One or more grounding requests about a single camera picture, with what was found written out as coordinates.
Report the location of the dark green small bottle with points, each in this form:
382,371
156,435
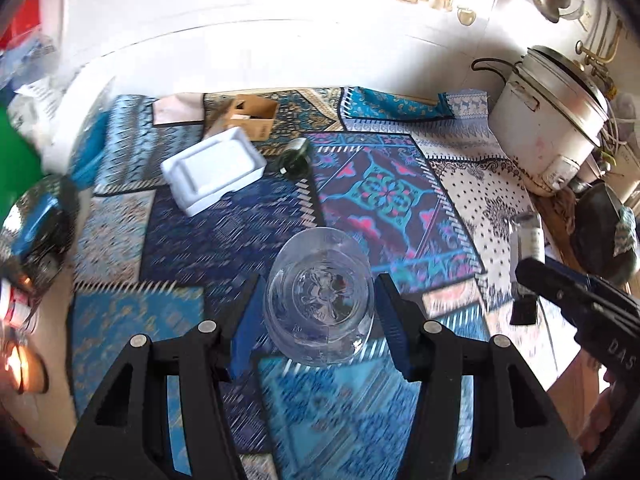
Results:
294,160

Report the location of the blue patterned tablecloth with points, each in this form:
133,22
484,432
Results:
390,200

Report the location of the brass wall tap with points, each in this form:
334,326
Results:
600,60

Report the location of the person's right hand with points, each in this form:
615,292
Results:
607,410

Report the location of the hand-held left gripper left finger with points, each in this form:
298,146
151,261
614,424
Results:
247,325

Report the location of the black cooking pot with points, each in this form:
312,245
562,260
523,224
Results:
600,240

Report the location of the small labelled glass bottle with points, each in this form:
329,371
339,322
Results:
527,240

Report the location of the white plastic basin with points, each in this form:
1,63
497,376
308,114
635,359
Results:
75,120

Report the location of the lit glass candle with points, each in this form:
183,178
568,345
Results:
22,370

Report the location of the small cardboard box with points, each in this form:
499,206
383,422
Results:
250,120

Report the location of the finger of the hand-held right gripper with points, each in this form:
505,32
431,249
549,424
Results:
550,280

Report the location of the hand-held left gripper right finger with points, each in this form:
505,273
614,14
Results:
395,320

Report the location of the metal bowl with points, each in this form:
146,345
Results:
37,230

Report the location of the patterned pot cloth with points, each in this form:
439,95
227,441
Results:
629,232

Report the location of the beige paper sheet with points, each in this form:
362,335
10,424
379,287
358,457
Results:
177,109

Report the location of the white foam tray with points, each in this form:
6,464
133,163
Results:
210,170

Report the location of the clear drinking glass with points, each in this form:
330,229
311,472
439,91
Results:
320,300

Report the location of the red box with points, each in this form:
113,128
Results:
22,15

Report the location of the white rice cooker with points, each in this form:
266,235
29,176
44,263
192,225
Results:
545,115

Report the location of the small red white jar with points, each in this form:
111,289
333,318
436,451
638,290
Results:
14,305

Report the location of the green box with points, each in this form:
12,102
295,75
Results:
15,160

